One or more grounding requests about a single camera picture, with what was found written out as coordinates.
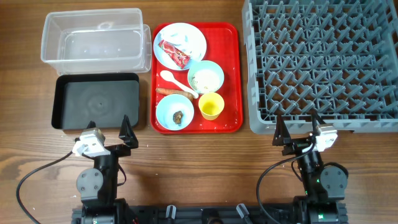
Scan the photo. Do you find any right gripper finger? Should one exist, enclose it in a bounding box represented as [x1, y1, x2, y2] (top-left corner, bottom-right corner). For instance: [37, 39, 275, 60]
[272, 114, 292, 146]
[311, 111, 325, 128]

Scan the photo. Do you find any small light blue bowl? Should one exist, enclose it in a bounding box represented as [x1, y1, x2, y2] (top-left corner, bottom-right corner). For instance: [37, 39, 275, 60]
[155, 94, 195, 131]

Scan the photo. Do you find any cooked white rice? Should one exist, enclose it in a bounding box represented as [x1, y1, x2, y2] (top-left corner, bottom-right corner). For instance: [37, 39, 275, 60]
[191, 69, 220, 94]

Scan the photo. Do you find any red snack wrapper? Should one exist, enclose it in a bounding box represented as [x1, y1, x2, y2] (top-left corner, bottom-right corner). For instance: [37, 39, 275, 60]
[159, 40, 190, 69]

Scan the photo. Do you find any green bowl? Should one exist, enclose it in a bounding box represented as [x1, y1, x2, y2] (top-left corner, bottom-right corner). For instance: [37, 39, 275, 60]
[187, 60, 224, 95]

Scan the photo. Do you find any orange carrot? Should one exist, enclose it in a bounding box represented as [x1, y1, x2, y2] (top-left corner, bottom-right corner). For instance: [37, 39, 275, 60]
[155, 88, 194, 101]

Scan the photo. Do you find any black waste tray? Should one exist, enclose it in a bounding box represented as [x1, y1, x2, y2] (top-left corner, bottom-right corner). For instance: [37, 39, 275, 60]
[51, 73, 139, 130]

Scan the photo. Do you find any large light blue plate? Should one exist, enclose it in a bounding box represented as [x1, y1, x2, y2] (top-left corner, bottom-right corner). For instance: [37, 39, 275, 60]
[154, 22, 207, 71]

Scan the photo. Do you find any brown food scrap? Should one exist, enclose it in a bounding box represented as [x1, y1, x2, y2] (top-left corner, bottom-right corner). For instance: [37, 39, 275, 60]
[173, 111, 183, 125]

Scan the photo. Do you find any clear plastic bin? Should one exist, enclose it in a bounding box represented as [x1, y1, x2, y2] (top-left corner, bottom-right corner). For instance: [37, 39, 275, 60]
[40, 8, 152, 75]

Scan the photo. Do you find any yellow cup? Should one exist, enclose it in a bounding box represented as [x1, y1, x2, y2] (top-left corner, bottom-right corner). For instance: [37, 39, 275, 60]
[198, 92, 225, 121]

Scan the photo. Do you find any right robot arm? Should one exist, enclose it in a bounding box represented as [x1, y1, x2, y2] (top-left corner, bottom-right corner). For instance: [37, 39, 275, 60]
[272, 113, 349, 223]

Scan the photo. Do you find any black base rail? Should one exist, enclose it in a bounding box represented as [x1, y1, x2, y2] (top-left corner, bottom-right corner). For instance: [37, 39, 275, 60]
[71, 203, 348, 224]

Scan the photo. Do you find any red serving tray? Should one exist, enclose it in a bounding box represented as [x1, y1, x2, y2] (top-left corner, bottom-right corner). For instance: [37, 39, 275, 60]
[150, 22, 243, 134]

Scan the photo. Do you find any grey dishwasher rack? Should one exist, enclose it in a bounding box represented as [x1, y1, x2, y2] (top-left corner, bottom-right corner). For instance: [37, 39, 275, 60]
[242, 0, 397, 134]

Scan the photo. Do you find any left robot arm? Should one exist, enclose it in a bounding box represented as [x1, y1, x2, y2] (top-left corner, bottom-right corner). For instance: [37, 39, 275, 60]
[72, 115, 139, 224]

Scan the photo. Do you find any white plastic spoon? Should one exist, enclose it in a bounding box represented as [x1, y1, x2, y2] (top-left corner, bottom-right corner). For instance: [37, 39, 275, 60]
[160, 70, 199, 99]

